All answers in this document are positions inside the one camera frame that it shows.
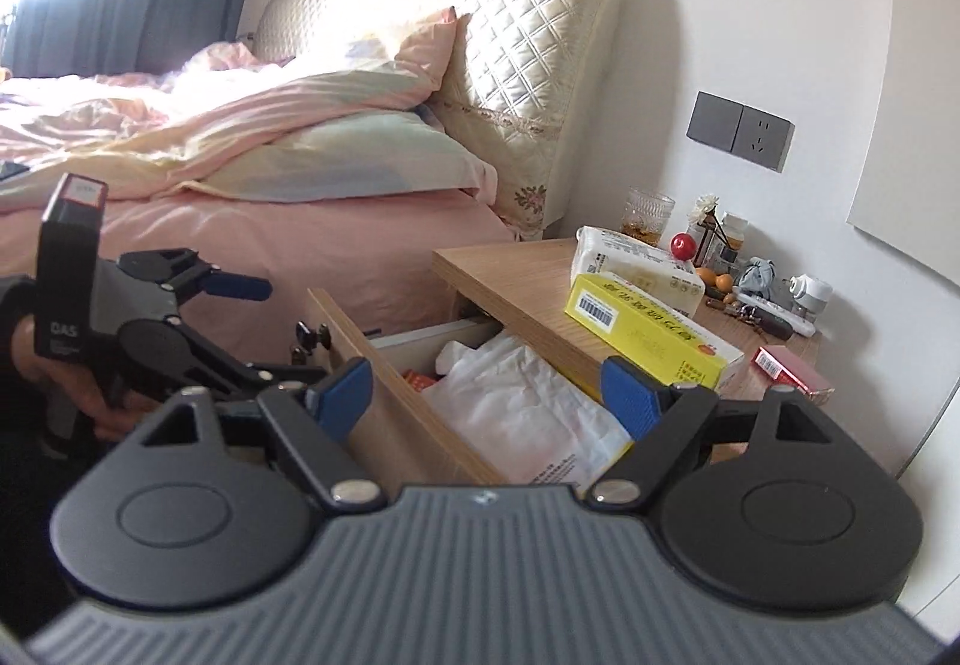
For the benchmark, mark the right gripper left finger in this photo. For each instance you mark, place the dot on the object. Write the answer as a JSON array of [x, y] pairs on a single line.
[[309, 428]]

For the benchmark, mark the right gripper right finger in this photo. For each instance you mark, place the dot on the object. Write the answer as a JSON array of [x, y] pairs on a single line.
[[666, 424]]

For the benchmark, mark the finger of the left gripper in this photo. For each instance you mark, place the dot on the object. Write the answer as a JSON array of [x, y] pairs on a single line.
[[188, 359], [183, 272]]

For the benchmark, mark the black drawer knob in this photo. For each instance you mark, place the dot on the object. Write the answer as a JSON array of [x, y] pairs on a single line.
[[309, 340]]

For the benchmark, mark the yellow medicine box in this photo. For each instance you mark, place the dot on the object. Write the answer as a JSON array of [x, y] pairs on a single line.
[[661, 341]]

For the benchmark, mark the wooden drawer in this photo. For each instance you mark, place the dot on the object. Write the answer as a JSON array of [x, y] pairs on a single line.
[[400, 438]]

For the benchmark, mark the person's left hand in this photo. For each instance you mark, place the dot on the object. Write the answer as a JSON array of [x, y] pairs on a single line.
[[78, 385]]

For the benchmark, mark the white plastic bag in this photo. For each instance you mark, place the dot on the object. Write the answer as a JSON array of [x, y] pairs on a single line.
[[522, 416]]

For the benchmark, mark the red flat box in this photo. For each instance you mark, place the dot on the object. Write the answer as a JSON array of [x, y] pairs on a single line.
[[783, 367]]

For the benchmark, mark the white tissue pack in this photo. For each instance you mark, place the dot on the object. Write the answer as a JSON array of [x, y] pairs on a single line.
[[606, 252]]

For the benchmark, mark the orange fruit ornament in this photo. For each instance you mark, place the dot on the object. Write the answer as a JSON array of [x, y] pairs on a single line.
[[723, 282]]

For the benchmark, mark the grey plush toy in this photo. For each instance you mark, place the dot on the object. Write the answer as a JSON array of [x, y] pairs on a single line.
[[758, 277]]

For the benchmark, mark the red apple ornament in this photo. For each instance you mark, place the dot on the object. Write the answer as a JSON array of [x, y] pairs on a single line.
[[683, 246]]

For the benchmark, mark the white flower diffuser bottle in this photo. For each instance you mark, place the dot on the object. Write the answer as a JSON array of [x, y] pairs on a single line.
[[704, 224]]

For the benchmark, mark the pink bed sheet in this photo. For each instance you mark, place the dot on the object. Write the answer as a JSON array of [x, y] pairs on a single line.
[[374, 256]]

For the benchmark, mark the white round device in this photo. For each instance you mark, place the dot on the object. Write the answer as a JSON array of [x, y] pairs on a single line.
[[808, 296]]

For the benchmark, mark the glass jar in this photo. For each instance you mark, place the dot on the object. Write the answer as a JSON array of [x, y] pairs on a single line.
[[646, 215]]

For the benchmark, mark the white pill bottle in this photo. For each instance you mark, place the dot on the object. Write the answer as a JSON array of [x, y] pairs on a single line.
[[735, 229]]

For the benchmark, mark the pastel striped pillow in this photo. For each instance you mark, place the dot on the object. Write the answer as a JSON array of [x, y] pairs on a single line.
[[365, 155]]

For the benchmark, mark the white cabinet door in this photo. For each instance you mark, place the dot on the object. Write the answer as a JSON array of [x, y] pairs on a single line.
[[907, 196]]

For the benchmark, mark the pink pillow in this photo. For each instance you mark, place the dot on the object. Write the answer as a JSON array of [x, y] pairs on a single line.
[[407, 56]]

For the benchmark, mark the cream quilted headboard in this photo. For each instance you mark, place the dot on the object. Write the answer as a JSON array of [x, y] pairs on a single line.
[[518, 91]]

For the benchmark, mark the grey wall socket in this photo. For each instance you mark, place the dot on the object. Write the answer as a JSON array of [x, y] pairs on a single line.
[[740, 130]]

